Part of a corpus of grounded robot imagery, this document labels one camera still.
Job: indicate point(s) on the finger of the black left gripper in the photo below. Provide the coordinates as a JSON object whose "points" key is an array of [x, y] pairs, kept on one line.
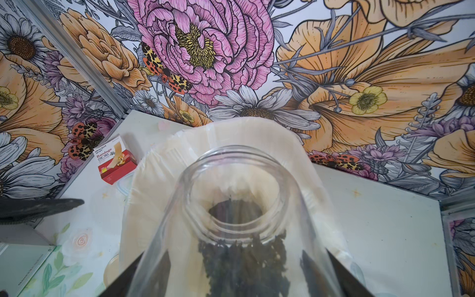
{"points": [[16, 211]]}

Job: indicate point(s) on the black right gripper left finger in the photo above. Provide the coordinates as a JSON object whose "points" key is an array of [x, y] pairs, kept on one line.
{"points": [[118, 286]]}

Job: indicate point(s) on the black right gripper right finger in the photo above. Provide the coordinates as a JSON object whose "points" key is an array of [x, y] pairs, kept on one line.
{"points": [[345, 285]]}

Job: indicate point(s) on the glass tea jar beige lid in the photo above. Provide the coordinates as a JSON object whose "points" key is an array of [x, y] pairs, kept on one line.
{"points": [[236, 225]]}

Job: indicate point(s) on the silver metal case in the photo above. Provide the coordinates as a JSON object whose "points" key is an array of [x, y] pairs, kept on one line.
{"points": [[23, 251]]}

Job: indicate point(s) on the red white bandage box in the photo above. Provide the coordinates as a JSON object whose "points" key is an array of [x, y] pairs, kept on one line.
{"points": [[115, 160]]}

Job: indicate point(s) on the aluminium corner post left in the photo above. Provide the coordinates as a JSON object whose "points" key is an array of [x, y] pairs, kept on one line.
{"points": [[51, 28]]}

